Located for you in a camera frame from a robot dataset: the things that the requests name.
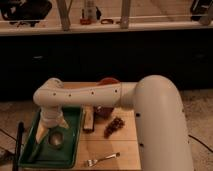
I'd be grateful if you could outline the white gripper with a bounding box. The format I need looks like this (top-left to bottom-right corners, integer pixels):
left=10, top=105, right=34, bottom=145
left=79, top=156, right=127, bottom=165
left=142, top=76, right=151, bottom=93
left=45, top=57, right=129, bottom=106
left=36, top=107, right=69, bottom=143

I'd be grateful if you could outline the small metal cup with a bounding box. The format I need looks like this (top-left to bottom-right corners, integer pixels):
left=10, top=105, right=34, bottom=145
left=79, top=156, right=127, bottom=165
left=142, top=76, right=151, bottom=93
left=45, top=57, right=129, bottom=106
left=48, top=131, right=64, bottom=149

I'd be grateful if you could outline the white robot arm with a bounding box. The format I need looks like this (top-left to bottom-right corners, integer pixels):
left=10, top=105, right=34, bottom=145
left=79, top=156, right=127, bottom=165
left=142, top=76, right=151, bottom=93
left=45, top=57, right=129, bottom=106
left=33, top=75, right=194, bottom=171

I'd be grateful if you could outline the green plastic tray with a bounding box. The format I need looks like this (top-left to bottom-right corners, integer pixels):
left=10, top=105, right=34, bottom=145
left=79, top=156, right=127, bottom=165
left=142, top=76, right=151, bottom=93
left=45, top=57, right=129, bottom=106
left=18, top=107, right=83, bottom=169

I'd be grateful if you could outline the green cucumber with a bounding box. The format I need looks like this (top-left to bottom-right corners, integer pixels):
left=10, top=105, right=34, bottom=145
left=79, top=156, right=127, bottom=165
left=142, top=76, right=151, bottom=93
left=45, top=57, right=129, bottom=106
left=28, top=143, right=41, bottom=163

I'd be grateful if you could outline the black pole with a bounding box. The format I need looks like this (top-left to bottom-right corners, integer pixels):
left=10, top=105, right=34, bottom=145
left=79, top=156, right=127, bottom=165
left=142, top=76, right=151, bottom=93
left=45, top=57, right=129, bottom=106
left=12, top=122, right=24, bottom=171

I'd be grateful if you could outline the wooden block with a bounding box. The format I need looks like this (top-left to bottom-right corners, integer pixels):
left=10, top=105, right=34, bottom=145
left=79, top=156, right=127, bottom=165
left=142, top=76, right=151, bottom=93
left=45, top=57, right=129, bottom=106
left=83, top=110, right=94, bottom=132

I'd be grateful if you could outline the silver metal fork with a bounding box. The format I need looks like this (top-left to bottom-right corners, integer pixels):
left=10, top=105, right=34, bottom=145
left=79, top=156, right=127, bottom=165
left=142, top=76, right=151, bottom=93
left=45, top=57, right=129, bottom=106
left=84, top=152, right=120, bottom=167

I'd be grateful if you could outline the bunch of dark grapes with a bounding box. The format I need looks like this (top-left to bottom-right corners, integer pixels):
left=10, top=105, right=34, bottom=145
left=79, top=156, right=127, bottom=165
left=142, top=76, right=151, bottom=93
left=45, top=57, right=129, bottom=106
left=104, top=117, right=125, bottom=138

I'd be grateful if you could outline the red bowl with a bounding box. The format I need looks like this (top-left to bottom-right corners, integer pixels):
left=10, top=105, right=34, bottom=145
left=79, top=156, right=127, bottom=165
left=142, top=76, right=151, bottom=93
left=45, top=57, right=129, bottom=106
left=98, top=77, right=119, bottom=85

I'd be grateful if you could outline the black office chair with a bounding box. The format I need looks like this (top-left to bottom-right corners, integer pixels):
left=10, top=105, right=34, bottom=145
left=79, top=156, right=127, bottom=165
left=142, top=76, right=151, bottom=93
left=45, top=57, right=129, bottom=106
left=0, top=0, right=52, bottom=27

